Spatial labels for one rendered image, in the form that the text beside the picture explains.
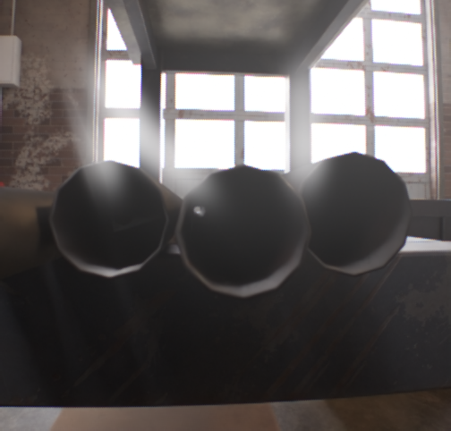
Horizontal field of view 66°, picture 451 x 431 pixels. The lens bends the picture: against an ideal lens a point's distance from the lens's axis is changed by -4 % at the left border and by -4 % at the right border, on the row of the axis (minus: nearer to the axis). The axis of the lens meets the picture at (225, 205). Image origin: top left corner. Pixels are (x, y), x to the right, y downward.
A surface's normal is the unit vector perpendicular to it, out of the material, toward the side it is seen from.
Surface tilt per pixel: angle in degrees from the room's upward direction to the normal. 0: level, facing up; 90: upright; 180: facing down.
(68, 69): 90
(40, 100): 90
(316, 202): 105
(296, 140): 90
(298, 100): 90
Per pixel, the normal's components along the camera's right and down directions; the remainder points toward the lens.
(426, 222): 0.08, -0.01
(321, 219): -0.96, -0.26
